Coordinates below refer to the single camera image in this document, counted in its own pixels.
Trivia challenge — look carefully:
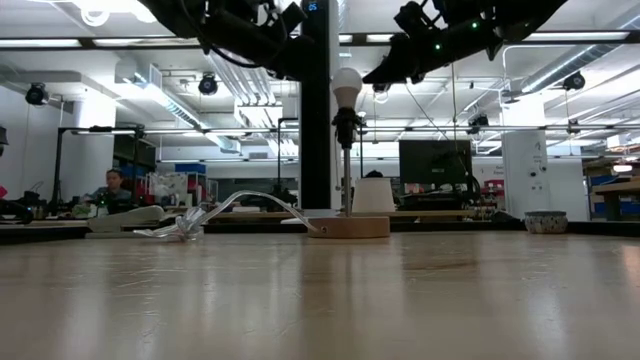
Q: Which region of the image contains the white frosted lightbulb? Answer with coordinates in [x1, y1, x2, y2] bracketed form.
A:
[331, 67, 364, 110]

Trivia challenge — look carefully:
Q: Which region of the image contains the black table edge rail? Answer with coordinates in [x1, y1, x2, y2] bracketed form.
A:
[0, 219, 640, 246]

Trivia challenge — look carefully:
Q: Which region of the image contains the black and white column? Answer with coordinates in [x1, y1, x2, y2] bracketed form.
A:
[298, 0, 342, 217]

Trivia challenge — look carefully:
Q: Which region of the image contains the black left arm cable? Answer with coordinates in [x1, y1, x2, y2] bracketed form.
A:
[179, 0, 264, 70]

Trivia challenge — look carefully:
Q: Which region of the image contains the patterned ceramic bowl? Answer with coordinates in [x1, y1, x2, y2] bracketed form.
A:
[523, 209, 569, 235]

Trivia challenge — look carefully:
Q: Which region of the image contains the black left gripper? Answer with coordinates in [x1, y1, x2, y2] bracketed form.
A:
[204, 7, 302, 81]

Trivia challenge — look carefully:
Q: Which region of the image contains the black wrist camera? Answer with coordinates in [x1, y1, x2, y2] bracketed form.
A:
[393, 1, 437, 36]
[257, 1, 307, 37]

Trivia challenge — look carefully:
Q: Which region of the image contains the white pillar with signs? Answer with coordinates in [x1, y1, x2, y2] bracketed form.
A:
[501, 129, 550, 220]

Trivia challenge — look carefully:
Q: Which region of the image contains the black computer monitor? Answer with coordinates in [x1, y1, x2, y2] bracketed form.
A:
[398, 139, 474, 186]

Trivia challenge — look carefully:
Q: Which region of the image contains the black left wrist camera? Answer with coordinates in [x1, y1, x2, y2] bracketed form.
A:
[257, 1, 307, 37]

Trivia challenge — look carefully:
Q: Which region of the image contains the black metal frame stand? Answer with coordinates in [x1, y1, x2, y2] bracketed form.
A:
[52, 124, 146, 216]

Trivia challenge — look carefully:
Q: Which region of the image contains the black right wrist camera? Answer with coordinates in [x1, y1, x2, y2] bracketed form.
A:
[393, 1, 437, 36]

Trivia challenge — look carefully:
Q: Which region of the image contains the wooden workbench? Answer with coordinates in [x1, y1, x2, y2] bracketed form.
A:
[591, 178, 640, 221]

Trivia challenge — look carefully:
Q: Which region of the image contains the black overhead frame beam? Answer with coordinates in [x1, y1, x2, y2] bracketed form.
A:
[0, 30, 640, 50]

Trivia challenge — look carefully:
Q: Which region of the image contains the person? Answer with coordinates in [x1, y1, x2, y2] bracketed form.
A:
[82, 168, 134, 207]

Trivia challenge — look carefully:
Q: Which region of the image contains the clear lamp power cable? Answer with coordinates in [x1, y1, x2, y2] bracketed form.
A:
[133, 189, 321, 243]

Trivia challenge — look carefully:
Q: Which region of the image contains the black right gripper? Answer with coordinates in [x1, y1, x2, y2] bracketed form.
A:
[362, 22, 502, 86]

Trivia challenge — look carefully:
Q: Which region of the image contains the lamp stand with wooden base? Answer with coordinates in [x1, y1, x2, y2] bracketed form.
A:
[307, 107, 391, 240]

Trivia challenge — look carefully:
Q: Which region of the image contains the dark storage shelf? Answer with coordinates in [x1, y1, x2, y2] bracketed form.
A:
[112, 134, 157, 176]

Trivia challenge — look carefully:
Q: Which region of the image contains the white lampshade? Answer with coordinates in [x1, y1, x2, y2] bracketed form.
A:
[351, 177, 397, 214]

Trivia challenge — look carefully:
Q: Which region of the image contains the white stapler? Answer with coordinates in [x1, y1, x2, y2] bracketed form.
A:
[85, 204, 166, 239]

